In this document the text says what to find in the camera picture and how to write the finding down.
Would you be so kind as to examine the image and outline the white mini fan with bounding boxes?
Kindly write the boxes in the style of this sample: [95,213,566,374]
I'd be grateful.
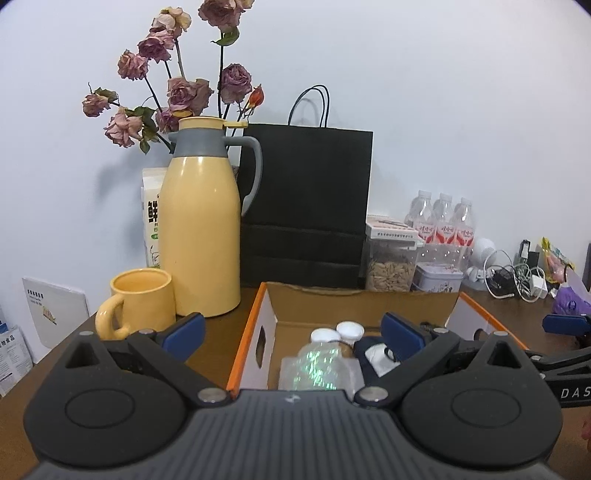
[466,237,499,282]

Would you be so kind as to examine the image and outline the clear water bottle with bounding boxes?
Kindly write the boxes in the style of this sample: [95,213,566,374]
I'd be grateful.
[450,197,476,266]
[431,193,455,264]
[405,190,435,266]

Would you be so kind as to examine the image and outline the dried pink rose bouquet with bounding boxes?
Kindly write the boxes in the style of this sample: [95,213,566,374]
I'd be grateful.
[82,0,265,155]

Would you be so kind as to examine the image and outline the flat white box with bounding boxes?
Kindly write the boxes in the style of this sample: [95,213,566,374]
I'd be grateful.
[366,215,420,241]

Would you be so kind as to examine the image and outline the white milk carton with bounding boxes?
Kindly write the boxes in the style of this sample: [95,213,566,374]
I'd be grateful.
[141,167,168,269]

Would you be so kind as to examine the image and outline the red cardboard box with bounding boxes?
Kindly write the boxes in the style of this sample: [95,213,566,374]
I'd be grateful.
[226,281,529,402]

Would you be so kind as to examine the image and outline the clear plastic bottle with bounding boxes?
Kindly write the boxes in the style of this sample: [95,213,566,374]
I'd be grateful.
[278,342,365,393]

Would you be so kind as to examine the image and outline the yellow mug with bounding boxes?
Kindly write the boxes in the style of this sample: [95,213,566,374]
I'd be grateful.
[95,268,177,341]

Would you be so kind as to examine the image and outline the white booklet against wall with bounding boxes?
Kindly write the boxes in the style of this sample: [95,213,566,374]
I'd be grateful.
[22,277,89,349]

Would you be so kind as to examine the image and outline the purple plastic bag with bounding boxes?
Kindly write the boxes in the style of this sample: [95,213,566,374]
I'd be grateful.
[553,268,591,317]

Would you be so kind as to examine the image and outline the yellow thermos jug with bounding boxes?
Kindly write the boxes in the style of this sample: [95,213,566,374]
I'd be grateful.
[158,117,264,318]

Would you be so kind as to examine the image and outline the clear container of nuts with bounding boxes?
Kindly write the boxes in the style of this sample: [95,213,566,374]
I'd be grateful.
[365,233,421,292]

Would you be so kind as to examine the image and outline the white printed leaflets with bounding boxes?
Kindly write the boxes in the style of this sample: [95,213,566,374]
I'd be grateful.
[0,307,34,398]

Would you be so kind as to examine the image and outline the colourful snack packet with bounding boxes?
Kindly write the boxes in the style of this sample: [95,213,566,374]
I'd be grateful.
[540,237,575,284]

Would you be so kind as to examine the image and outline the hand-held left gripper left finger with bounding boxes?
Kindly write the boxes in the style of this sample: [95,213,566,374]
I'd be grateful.
[58,312,230,407]

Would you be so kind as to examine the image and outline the white printed tin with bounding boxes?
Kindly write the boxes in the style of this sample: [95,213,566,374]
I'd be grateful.
[412,262,464,294]

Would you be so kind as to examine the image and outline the tangled white cables and chargers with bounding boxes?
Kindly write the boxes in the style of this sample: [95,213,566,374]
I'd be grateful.
[484,250,541,303]

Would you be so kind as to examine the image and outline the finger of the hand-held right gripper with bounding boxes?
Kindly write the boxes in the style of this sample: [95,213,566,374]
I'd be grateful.
[542,313,591,348]
[524,345,591,378]

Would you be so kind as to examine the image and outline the black paper bag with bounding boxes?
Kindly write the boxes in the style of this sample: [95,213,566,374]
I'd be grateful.
[239,84,374,291]

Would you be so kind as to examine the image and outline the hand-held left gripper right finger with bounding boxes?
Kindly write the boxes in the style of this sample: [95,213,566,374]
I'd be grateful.
[355,312,539,409]

